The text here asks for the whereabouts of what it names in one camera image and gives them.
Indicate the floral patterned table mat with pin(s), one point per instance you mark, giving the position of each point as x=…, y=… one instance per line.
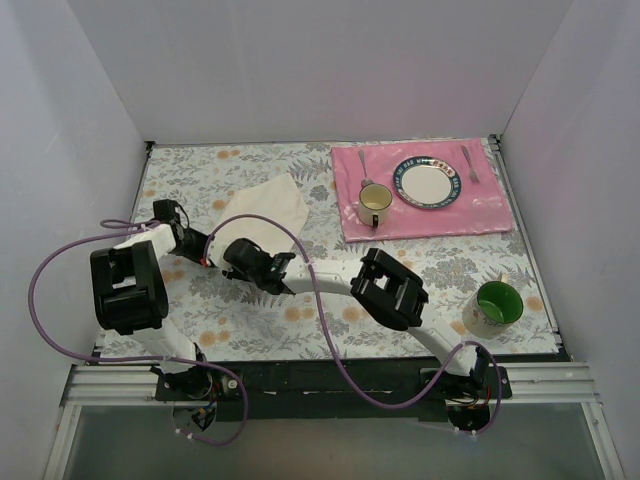
x=234, y=320

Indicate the cream enamel mug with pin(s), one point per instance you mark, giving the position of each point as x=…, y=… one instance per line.
x=375, y=201

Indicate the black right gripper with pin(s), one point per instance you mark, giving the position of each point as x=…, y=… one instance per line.
x=233, y=255

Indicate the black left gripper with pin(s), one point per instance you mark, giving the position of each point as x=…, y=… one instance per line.
x=195, y=242

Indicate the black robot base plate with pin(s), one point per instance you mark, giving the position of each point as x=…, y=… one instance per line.
x=314, y=389

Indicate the silver fork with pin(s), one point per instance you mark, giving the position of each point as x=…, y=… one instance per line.
x=472, y=172

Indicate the white cloth napkin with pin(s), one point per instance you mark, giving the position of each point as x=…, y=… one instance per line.
x=278, y=199

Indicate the aluminium frame rail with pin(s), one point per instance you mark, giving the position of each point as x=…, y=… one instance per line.
x=546, y=382

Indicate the green inside floral mug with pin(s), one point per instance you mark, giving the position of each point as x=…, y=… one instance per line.
x=493, y=308

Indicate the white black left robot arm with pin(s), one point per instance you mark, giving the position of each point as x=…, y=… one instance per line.
x=130, y=296

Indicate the white plate blue rim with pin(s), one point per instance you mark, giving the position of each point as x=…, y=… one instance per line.
x=427, y=183

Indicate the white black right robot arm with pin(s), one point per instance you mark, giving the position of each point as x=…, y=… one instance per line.
x=391, y=293

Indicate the silver spoon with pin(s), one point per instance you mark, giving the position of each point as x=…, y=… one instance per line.
x=366, y=180

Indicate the pink placemat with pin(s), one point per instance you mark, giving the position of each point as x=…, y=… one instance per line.
x=480, y=209

